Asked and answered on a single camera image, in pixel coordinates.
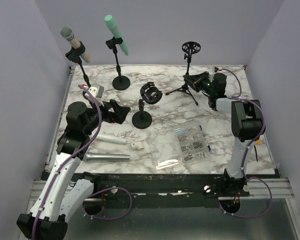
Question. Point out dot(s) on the small white plastic block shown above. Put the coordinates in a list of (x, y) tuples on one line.
[(137, 146)]

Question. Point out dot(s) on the silver grey microphone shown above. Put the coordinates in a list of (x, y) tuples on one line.
[(106, 157)]

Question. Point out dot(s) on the round base clip stand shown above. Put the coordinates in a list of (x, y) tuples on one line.
[(120, 82), (75, 55)]

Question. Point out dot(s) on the clear plastic screw box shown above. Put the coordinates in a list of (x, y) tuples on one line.
[(184, 142)]

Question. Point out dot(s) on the black mounting rail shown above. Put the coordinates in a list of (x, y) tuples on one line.
[(153, 191)]

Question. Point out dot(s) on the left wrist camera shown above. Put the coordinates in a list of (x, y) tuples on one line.
[(96, 91)]

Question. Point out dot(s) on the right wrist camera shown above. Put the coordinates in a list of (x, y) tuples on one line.
[(218, 69)]

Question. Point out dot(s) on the glitter microphone silver head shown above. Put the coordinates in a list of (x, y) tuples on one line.
[(67, 34)]

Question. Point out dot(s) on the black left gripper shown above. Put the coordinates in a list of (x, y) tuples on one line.
[(120, 112)]

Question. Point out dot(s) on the mint green microphone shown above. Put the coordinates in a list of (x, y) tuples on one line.
[(112, 25)]

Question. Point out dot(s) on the white microphone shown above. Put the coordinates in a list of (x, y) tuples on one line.
[(111, 139)]

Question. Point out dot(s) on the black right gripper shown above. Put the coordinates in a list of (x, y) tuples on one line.
[(194, 82)]

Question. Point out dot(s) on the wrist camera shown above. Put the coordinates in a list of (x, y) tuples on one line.
[(218, 69), (96, 91)]

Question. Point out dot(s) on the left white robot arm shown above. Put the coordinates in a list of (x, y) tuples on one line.
[(49, 216)]

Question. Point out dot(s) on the black tripod microphone stand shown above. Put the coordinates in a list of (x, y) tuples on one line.
[(189, 48)]

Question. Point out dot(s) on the clear plastic bag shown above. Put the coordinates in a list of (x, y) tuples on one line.
[(169, 163)]

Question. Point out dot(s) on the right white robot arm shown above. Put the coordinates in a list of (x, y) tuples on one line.
[(247, 120)]

